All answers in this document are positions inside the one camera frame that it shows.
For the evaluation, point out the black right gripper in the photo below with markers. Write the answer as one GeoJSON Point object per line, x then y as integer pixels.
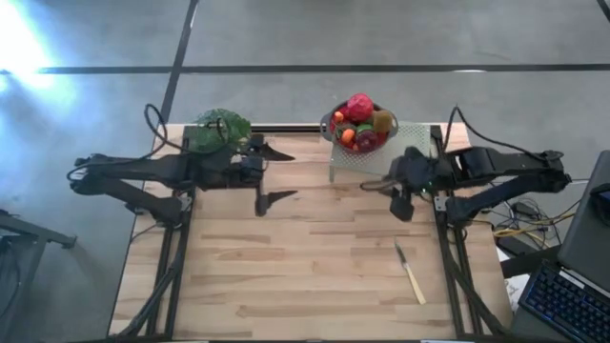
{"type": "Point", "coordinates": [419, 174]}

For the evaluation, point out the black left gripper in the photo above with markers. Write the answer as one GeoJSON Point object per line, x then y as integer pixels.
{"type": "Point", "coordinates": [224, 169]}

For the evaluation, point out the green perforated metal shelf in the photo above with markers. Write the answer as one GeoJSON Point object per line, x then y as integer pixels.
{"type": "Point", "coordinates": [410, 147]}

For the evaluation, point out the dark maroon fruit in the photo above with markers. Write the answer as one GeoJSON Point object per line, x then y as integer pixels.
{"type": "Point", "coordinates": [367, 141]}

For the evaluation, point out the orange tangerine with leaf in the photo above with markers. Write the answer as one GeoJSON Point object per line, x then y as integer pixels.
{"type": "Point", "coordinates": [348, 136]}

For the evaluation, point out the red collapsible colander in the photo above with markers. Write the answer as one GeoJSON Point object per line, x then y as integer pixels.
{"type": "Point", "coordinates": [329, 128]}

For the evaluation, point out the brown kiwi fruit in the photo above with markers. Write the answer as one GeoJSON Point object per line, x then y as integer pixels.
{"type": "Point", "coordinates": [382, 121]}

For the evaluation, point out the small yellow orange peach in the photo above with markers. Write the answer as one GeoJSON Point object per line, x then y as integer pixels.
{"type": "Point", "coordinates": [338, 117]}

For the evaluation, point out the large red tomato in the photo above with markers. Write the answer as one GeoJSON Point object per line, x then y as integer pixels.
{"type": "Point", "coordinates": [359, 108]}

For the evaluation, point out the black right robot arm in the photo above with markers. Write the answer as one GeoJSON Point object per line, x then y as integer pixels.
{"type": "Point", "coordinates": [505, 171]}

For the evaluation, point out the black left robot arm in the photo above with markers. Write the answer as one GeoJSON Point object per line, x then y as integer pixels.
{"type": "Point", "coordinates": [138, 174]}

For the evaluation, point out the green plant in white pot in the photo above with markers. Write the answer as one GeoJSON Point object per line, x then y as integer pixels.
{"type": "Point", "coordinates": [221, 128]}

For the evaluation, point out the black power brick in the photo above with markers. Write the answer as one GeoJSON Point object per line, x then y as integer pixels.
{"type": "Point", "coordinates": [510, 245]}

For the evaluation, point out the small black power adapter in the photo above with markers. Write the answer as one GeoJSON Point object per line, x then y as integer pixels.
{"type": "Point", "coordinates": [524, 209]}

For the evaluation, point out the black side desk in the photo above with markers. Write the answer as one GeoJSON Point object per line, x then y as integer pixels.
{"type": "Point", "coordinates": [529, 264]}

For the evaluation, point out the white paper sheet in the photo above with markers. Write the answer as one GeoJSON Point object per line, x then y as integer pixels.
{"type": "Point", "coordinates": [514, 290]}

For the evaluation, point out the black laptop computer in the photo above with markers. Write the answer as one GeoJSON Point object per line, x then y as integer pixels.
{"type": "Point", "coordinates": [586, 238]}

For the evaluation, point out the black metal cart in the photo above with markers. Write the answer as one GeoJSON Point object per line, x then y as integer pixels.
{"type": "Point", "coordinates": [38, 232]}

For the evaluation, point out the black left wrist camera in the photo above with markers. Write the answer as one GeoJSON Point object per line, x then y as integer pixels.
{"type": "Point", "coordinates": [251, 165]}

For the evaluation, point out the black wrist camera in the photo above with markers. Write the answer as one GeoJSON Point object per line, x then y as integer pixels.
{"type": "Point", "coordinates": [414, 157]}
{"type": "Point", "coordinates": [251, 165]}

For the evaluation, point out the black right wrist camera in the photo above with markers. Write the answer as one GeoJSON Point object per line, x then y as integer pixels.
{"type": "Point", "coordinates": [414, 157]}

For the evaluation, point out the black aluminium rig frame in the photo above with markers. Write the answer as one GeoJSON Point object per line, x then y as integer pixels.
{"type": "Point", "coordinates": [286, 128]}

